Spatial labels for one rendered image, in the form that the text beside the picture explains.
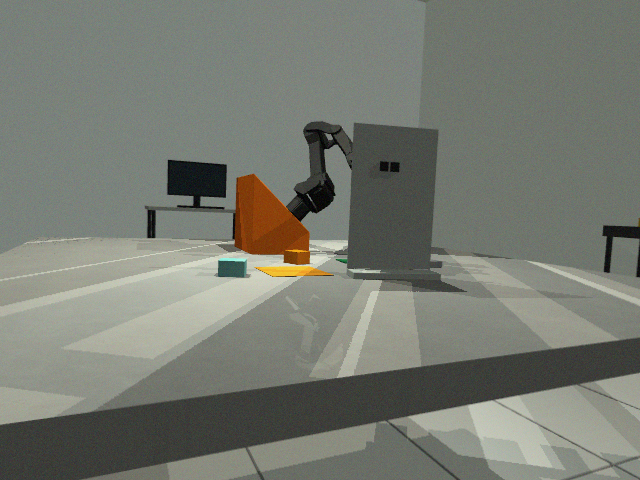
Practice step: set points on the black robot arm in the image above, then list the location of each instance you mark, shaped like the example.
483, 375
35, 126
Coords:
319, 186

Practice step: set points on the teal rectangular block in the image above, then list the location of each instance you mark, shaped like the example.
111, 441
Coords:
232, 267

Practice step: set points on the orange square marking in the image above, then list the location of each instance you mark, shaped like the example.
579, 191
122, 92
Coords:
292, 271

